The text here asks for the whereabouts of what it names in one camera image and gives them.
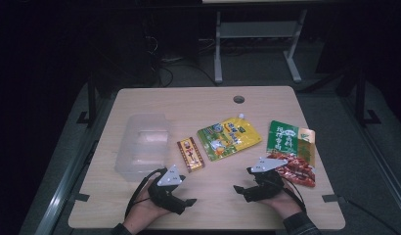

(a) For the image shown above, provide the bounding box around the grey metal table frame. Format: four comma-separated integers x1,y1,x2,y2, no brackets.
201,0,320,84

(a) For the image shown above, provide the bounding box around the left hand-held gripper cable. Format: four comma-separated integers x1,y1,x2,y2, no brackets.
124,167,168,219

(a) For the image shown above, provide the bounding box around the black floor cable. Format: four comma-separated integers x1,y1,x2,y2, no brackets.
157,62,219,88

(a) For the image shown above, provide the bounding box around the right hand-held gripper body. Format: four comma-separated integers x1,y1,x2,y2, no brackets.
243,157,289,203

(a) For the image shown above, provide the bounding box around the yellow spouted drink pouch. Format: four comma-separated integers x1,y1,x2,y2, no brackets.
197,113,263,163

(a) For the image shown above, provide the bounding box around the black metal stand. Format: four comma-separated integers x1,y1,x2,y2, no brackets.
354,67,382,126
75,72,99,128

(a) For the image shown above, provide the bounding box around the black table edge bracket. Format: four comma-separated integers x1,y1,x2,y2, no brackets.
69,193,91,204
321,194,347,204

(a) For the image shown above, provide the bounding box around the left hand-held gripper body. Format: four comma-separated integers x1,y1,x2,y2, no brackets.
148,164,187,215

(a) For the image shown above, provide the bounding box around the black cable at bracket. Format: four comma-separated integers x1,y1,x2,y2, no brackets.
344,199,401,235

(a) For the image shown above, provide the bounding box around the green and red snack packet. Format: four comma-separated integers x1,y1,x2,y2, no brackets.
266,119,317,188

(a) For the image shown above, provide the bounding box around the clear plastic container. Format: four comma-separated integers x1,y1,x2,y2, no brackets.
113,113,173,183

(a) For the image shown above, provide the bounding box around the person's left hand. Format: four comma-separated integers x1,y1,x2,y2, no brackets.
123,180,172,234

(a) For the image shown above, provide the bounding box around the aluminium rail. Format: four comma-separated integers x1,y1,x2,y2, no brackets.
33,140,100,235
339,97,401,210

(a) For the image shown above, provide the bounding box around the person's right hand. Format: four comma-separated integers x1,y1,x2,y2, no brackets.
258,180,303,219

